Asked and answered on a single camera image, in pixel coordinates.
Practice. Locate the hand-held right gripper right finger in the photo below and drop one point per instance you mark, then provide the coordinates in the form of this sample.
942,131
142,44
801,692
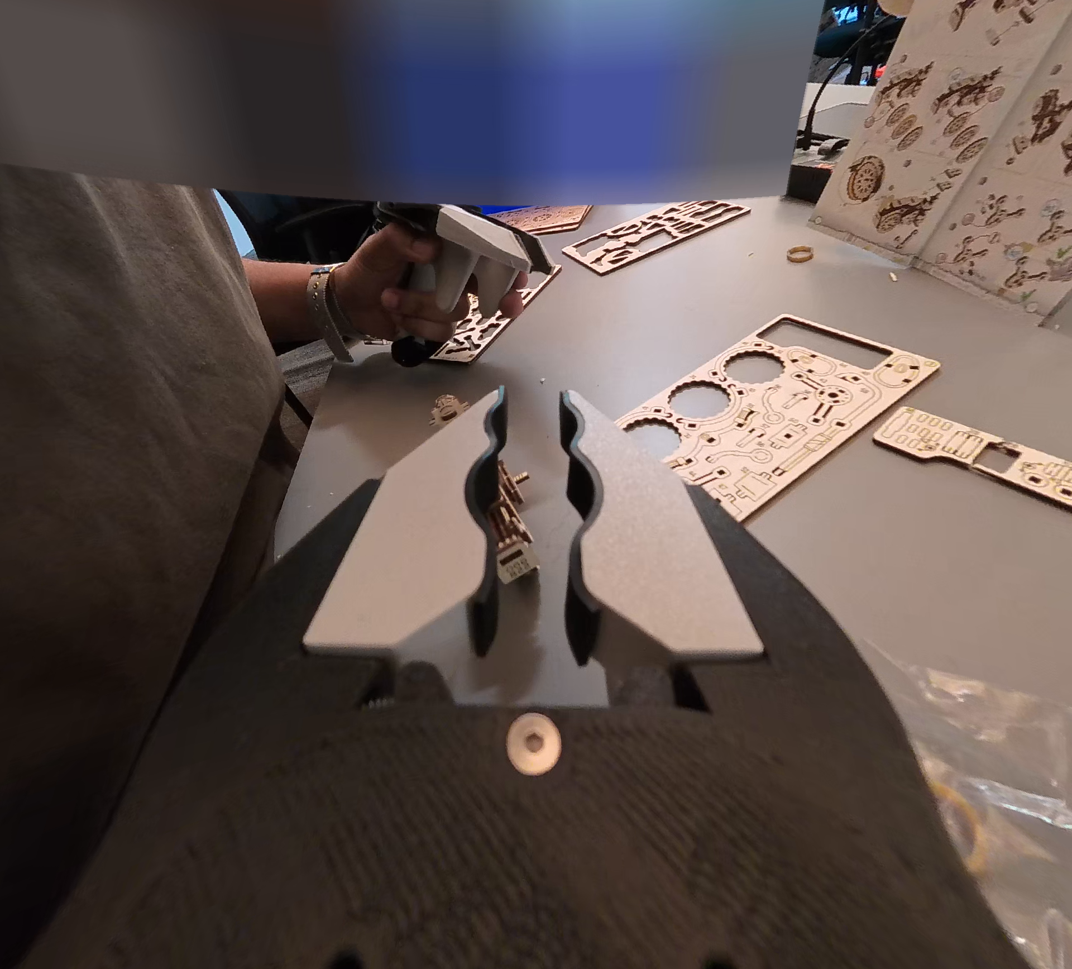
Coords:
670,567

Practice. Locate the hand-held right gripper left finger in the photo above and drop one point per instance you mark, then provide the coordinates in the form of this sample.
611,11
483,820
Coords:
402,567

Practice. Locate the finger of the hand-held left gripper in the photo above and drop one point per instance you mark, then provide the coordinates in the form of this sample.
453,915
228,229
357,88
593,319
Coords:
477,228

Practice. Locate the wooden sheet with gear cutouts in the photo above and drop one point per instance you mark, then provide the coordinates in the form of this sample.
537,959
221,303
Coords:
486,341

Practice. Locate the wooden sheet with round holes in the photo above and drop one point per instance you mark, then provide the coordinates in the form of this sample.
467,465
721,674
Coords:
737,496

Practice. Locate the wooden engine model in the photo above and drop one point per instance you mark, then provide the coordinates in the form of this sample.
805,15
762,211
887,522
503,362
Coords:
512,563

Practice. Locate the small wooden model piece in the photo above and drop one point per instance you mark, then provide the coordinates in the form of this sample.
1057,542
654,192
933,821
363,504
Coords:
450,409

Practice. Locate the grey desk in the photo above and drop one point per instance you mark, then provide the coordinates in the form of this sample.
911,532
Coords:
837,592

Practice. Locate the person's left hand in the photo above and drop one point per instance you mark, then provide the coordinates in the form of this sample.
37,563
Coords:
373,290

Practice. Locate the stack of engraved wooden sheets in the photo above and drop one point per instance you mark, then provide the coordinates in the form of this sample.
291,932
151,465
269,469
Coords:
544,219

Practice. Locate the wooden sheet with large cutouts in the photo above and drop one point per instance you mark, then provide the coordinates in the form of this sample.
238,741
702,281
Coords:
578,248

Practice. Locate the silver wristwatch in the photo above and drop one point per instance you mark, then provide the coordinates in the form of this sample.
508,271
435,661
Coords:
321,290

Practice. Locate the small wooden parts sheet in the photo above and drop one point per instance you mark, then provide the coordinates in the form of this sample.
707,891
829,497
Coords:
888,437

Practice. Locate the black box with red label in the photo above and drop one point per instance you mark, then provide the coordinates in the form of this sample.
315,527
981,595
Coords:
808,186

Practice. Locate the clear plastic bag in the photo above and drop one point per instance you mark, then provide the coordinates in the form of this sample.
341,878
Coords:
1005,734

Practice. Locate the yellow rubber band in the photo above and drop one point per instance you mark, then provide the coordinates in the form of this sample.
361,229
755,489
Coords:
978,826

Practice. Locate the folded paper instruction sheet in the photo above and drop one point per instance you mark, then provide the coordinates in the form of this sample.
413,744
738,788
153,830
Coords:
938,173

